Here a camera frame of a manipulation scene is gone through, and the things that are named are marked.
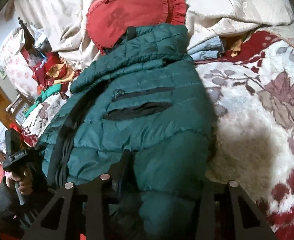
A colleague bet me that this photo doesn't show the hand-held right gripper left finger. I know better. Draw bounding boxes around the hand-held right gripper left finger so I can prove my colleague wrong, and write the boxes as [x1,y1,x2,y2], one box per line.
[22,149,131,240]

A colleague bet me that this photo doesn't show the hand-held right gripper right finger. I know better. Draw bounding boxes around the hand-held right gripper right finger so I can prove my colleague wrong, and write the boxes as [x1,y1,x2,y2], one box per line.
[196,180,275,240]

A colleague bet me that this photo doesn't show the green puffer jacket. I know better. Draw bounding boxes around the green puffer jacket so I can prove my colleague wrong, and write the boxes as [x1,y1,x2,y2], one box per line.
[38,23,216,240]

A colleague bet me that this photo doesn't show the person's left forearm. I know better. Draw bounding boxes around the person's left forearm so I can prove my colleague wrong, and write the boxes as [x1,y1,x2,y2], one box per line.
[0,180,25,233]

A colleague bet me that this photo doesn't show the person's left hand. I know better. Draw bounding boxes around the person's left hand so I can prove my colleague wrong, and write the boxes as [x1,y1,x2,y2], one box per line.
[5,166,34,196]

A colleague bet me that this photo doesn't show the teal cloth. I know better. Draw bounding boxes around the teal cloth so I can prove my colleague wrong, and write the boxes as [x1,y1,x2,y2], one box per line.
[24,84,62,118]

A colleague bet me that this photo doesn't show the red floral cloth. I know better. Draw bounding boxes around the red floral cloth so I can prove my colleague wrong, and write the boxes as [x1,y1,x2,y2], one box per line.
[33,52,80,93]

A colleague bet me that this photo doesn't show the white floral cloth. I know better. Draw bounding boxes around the white floral cloth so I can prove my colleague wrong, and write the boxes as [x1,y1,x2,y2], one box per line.
[0,27,38,103]

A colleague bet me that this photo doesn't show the clear plastic bag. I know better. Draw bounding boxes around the clear plastic bag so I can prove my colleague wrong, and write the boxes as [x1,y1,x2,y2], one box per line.
[28,25,48,53]

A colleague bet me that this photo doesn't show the cream quilt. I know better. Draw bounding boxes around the cream quilt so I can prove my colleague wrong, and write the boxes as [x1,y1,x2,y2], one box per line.
[13,0,294,68]

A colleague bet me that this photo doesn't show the light blue cloth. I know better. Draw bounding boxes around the light blue cloth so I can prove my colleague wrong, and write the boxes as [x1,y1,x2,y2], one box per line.
[187,35,225,60]

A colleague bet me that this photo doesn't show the mustard yellow cloth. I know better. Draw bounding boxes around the mustard yellow cloth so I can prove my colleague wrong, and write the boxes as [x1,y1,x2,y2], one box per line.
[228,39,245,57]

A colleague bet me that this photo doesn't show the red ruffled pillow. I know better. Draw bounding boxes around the red ruffled pillow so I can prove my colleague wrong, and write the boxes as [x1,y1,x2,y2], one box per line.
[86,0,187,55]

